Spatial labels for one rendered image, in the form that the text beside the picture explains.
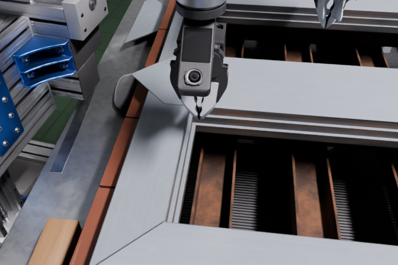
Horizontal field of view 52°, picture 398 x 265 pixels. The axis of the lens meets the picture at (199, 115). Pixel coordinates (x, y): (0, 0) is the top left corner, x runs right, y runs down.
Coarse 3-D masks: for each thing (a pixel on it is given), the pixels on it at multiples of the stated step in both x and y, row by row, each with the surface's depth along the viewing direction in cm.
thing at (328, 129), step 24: (264, 24) 113; (288, 24) 113; (312, 24) 112; (336, 24) 111; (360, 24) 111; (384, 24) 110; (192, 120) 81; (216, 120) 80; (240, 120) 79; (264, 120) 79; (288, 120) 79; (312, 120) 78; (336, 120) 78; (360, 120) 77; (192, 144) 78; (360, 144) 79; (384, 144) 78; (168, 216) 63
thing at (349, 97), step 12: (336, 72) 88; (348, 72) 88; (360, 72) 88; (336, 84) 85; (348, 84) 85; (360, 84) 85; (336, 96) 82; (348, 96) 82; (360, 96) 82; (336, 108) 79; (348, 108) 79; (360, 108) 79; (372, 108) 79; (372, 120) 76
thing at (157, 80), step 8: (152, 64) 90; (160, 64) 90; (168, 64) 90; (152, 72) 88; (160, 72) 88; (168, 72) 88; (144, 80) 86; (152, 80) 86; (160, 80) 86; (168, 80) 86; (152, 88) 84; (160, 88) 84; (168, 88) 84; (160, 96) 82
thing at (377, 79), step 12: (372, 72) 88; (384, 72) 88; (396, 72) 88; (372, 84) 85; (384, 84) 85; (396, 84) 85; (372, 96) 82; (384, 96) 82; (396, 96) 82; (384, 108) 79; (396, 108) 79; (384, 120) 76; (396, 120) 76
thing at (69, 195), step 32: (160, 0) 155; (128, 32) 137; (128, 64) 123; (96, 96) 112; (64, 128) 102; (96, 128) 102; (96, 160) 94; (32, 192) 87; (64, 192) 87; (96, 192) 87; (32, 224) 81; (0, 256) 76
